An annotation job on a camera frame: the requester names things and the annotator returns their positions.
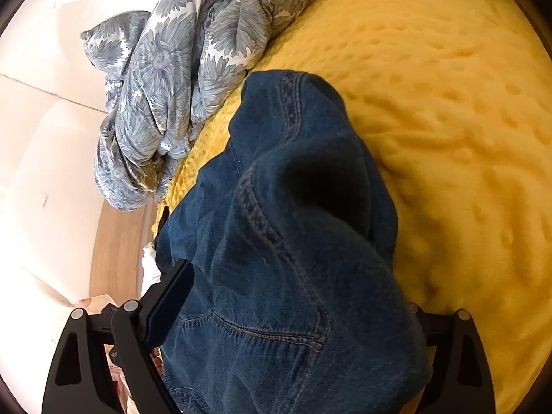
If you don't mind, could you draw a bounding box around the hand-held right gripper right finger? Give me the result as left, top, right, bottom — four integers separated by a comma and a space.
407, 302, 496, 414

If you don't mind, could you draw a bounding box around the grey floral duvet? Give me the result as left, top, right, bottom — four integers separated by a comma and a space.
80, 0, 341, 212

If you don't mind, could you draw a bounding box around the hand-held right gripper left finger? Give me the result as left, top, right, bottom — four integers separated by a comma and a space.
42, 260, 195, 414

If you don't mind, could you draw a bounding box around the white shirt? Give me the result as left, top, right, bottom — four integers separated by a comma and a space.
140, 241, 162, 289

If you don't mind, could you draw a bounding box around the blue denim shirt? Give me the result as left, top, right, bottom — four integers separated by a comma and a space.
154, 70, 434, 414

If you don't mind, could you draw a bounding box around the wooden headboard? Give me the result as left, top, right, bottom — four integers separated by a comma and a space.
88, 200, 158, 311

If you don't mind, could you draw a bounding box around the yellow dotted blanket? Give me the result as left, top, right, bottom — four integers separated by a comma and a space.
151, 0, 552, 414

